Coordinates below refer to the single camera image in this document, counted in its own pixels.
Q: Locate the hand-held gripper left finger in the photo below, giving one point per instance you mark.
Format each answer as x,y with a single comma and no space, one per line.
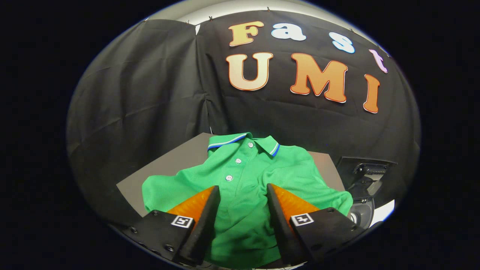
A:
204,225

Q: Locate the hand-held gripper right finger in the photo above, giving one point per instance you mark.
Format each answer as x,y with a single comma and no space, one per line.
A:
281,228

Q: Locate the green polo shirt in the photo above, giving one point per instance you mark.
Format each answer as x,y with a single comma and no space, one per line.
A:
243,176

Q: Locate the dark glass washing machine lid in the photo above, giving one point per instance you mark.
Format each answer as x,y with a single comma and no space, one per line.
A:
365,172

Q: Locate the grey cabinet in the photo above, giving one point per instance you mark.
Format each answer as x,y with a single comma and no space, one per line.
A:
168,165

